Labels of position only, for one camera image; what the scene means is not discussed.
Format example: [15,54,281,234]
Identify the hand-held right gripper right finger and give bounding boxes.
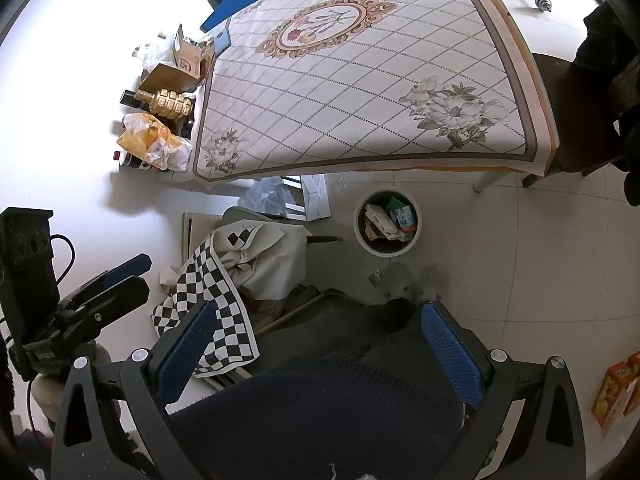
[420,300,588,480]

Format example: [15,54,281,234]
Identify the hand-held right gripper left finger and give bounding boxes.
[51,299,220,480]

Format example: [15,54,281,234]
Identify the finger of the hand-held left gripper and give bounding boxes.
[64,278,151,342]
[59,253,153,312]

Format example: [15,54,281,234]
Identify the teal plastic packet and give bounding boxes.
[391,206,418,232]

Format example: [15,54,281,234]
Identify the white round trash bin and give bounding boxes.
[353,187,423,258]

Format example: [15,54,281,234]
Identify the black white checkered cloth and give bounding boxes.
[151,224,262,380]

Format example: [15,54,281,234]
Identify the grey fluffy slipper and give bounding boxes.
[382,261,416,302]
[419,265,451,303]

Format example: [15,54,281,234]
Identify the wooden stick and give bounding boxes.
[254,289,332,337]

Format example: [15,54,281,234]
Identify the dark red capped bottle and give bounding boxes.
[111,149,152,169]

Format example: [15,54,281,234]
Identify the person's grey trousers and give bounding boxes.
[257,294,428,361]

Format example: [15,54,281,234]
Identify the beige cloth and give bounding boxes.
[219,206,309,302]

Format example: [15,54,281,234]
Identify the orange plastic bag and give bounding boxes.
[116,111,194,172]

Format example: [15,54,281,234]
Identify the person's navy sweater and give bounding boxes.
[169,327,468,480]

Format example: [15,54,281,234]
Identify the white small box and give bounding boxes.
[369,207,398,241]

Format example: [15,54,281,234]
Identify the clear plastic bag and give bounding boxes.
[239,176,292,219]

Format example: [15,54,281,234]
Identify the orange printed box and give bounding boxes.
[591,351,640,432]

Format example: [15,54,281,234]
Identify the gold textured bottle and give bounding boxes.
[134,88,194,119]

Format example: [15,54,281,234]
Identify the closed cardboard box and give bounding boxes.
[139,61,202,94]

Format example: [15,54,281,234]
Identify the white paper bag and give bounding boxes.
[299,173,332,222]

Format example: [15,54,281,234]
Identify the open cardboard box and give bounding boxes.
[171,24,217,82]

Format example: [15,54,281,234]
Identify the wooden chair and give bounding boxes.
[521,51,628,189]

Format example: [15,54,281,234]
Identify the floral patterned tablecloth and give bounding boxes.
[188,0,560,192]

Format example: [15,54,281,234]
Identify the black jacket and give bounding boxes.
[571,1,640,207]

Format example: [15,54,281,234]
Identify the black cable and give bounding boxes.
[49,233,77,283]

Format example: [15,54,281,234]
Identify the wooden frame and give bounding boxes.
[179,211,224,262]

